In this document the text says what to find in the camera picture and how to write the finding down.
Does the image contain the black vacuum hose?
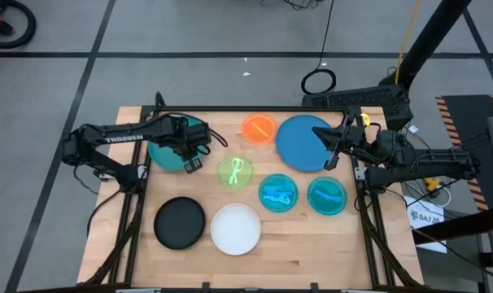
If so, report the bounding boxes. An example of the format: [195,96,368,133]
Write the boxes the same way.
[0,0,37,50]

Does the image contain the black stand beam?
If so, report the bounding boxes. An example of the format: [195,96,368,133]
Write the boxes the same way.
[411,206,493,246]

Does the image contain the black plastic plate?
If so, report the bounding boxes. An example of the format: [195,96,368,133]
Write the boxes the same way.
[153,196,207,251]

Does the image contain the thick black slanted pole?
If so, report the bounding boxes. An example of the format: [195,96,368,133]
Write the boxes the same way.
[378,0,473,89]

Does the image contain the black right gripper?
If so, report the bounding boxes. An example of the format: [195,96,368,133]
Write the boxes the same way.
[311,124,380,172]

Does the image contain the long yellow cable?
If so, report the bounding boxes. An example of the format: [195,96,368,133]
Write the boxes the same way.
[395,0,422,85]

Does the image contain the black mat hazard stripes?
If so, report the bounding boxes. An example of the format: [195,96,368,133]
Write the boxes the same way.
[434,94,493,212]

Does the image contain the large blue plastic plate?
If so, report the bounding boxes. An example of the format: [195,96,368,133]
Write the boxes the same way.
[275,114,334,173]

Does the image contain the black coiled cable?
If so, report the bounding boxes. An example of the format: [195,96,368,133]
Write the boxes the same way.
[300,0,338,96]

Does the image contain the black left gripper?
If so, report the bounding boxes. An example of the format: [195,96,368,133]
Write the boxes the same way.
[176,116,213,174]

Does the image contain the black metal table frame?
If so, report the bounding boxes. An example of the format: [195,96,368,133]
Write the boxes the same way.
[81,91,425,293]

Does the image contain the yellow plug connector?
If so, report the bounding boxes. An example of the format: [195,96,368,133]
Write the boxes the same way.
[423,177,443,193]

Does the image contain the black perforated computer case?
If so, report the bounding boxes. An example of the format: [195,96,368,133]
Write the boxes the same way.
[301,84,415,132]

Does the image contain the white printed paper sheet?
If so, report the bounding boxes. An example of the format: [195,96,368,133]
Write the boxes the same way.
[404,195,449,254]

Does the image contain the small green transparent plate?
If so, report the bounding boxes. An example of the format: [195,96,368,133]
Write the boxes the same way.
[216,153,255,190]

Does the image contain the large teal plastic plate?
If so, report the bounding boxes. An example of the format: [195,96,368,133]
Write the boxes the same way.
[147,115,205,173]

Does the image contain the cyan transparent plate blue stripe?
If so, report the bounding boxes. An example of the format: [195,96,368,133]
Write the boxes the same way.
[306,176,348,216]

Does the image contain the small orange transparent plate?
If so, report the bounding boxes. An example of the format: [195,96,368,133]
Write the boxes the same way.
[241,113,278,146]

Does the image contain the white plastic plate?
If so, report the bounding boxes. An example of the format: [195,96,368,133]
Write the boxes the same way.
[210,203,263,256]

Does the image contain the cyan transparent plate patterned print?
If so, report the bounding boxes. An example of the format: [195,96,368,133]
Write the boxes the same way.
[258,173,299,213]

